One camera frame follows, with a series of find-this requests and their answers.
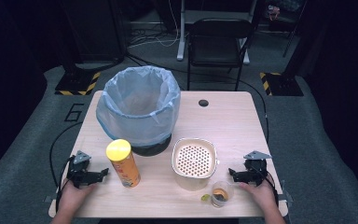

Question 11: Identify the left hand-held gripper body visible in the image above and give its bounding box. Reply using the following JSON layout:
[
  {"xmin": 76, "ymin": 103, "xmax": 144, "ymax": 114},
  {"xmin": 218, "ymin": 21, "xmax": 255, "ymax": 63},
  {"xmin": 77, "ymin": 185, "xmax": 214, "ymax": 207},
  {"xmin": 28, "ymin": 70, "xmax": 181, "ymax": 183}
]
[{"xmin": 66, "ymin": 149, "xmax": 96, "ymax": 189}]

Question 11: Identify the black folding chair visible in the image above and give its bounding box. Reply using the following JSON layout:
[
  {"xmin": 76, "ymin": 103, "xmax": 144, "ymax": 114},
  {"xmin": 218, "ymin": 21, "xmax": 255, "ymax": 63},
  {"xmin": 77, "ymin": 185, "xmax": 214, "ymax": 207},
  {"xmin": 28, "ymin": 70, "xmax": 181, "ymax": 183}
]
[{"xmin": 186, "ymin": 18, "xmax": 254, "ymax": 91}]

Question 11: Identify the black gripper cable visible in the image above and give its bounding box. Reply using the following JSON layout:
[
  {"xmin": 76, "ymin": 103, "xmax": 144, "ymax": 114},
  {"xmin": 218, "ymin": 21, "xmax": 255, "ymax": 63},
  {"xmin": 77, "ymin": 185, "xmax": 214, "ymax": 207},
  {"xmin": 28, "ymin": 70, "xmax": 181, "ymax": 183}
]
[
  {"xmin": 48, "ymin": 121, "xmax": 84, "ymax": 213},
  {"xmin": 253, "ymin": 164, "xmax": 280, "ymax": 207}
]

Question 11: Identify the black bin with blue bag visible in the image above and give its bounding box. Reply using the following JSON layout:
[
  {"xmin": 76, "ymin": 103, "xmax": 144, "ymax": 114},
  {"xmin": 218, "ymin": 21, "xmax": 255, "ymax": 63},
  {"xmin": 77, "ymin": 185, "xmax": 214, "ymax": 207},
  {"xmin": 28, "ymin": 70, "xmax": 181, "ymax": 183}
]
[{"xmin": 95, "ymin": 64, "xmax": 182, "ymax": 157}]

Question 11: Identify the black yellow striped base plate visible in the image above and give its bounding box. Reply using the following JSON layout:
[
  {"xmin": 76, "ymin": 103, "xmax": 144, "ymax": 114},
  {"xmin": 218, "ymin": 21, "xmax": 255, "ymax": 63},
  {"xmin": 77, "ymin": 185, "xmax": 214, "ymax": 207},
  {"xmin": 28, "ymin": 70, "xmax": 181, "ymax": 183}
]
[
  {"xmin": 259, "ymin": 72, "xmax": 305, "ymax": 97},
  {"xmin": 54, "ymin": 71, "xmax": 102, "ymax": 97}
]

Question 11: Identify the orange chip can yellow lid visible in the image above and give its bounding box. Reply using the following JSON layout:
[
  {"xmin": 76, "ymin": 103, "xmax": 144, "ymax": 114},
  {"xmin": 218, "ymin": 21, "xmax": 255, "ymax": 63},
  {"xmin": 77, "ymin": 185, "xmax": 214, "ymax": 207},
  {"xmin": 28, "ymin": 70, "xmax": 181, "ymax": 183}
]
[{"xmin": 105, "ymin": 138, "xmax": 142, "ymax": 189}]

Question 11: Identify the person's right hand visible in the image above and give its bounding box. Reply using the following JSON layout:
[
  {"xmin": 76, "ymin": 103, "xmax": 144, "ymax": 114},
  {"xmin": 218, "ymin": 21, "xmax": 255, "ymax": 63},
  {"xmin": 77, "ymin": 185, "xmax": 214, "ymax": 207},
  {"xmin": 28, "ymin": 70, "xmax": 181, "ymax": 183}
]
[{"xmin": 238, "ymin": 179, "xmax": 278, "ymax": 214}]

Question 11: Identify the white floor cable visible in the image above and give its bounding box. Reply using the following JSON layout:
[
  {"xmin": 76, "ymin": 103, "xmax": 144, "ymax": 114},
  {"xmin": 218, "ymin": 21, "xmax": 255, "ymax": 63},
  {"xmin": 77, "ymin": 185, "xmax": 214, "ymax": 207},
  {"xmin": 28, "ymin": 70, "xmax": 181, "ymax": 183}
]
[{"xmin": 127, "ymin": 0, "xmax": 181, "ymax": 49}]

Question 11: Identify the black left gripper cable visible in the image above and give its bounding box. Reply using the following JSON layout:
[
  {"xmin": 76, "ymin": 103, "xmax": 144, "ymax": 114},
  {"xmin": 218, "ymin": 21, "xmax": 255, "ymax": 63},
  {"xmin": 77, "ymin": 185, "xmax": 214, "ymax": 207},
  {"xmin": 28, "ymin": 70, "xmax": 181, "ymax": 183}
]
[{"xmin": 48, "ymin": 121, "xmax": 84, "ymax": 213}]

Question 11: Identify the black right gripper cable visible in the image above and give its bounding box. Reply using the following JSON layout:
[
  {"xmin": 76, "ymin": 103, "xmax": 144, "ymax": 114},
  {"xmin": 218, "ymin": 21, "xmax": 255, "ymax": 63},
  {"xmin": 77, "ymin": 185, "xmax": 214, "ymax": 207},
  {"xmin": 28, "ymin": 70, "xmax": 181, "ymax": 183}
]
[{"xmin": 253, "ymin": 164, "xmax": 280, "ymax": 207}]

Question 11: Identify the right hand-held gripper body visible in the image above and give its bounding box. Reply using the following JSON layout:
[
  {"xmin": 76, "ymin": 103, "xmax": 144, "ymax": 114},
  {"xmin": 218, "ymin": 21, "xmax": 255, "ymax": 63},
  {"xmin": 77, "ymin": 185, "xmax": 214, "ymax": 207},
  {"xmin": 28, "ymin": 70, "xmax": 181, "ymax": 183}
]
[{"xmin": 240, "ymin": 150, "xmax": 269, "ymax": 188}]

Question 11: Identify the person's left hand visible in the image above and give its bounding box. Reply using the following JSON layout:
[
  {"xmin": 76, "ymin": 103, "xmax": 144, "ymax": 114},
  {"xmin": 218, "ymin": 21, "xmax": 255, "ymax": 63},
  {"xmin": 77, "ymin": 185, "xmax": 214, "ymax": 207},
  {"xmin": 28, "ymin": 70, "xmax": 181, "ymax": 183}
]
[{"xmin": 57, "ymin": 179, "xmax": 98, "ymax": 217}]

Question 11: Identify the beige perforated strainer basket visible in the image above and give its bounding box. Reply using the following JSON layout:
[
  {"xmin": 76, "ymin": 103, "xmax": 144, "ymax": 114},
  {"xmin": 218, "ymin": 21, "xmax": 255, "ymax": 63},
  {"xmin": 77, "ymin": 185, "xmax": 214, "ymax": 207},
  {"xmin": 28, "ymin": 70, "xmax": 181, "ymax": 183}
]
[{"xmin": 171, "ymin": 137, "xmax": 220, "ymax": 191}]

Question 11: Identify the clear glass cup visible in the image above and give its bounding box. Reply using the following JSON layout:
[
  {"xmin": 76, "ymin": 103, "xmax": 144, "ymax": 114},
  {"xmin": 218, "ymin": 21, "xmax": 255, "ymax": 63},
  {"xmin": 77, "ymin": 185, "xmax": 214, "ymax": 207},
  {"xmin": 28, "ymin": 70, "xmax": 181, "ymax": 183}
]
[{"xmin": 211, "ymin": 180, "xmax": 233, "ymax": 208}]

